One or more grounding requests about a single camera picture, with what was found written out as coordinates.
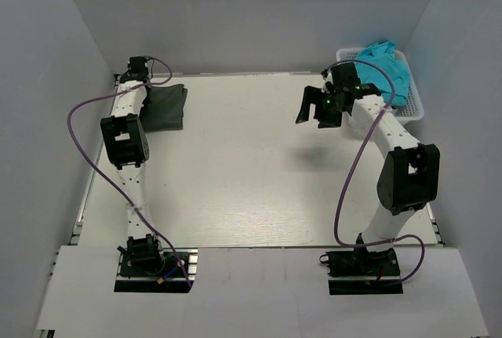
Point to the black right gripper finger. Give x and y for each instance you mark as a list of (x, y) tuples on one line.
[(311, 96), (329, 121)]

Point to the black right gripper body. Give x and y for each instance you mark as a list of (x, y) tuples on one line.
[(336, 105)]

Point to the dark grey t shirt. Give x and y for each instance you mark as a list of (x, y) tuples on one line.
[(163, 109)]

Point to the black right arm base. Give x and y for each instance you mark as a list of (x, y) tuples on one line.
[(358, 271)]

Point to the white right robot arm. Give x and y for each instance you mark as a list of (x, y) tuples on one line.
[(409, 177)]

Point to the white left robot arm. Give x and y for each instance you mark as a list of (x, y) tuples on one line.
[(126, 144)]

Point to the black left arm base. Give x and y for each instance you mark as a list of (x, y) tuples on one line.
[(145, 267)]

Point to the teal t shirt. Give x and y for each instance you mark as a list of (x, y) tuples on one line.
[(382, 55)]

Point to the white perforated plastic basket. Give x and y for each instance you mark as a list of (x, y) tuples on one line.
[(413, 111)]

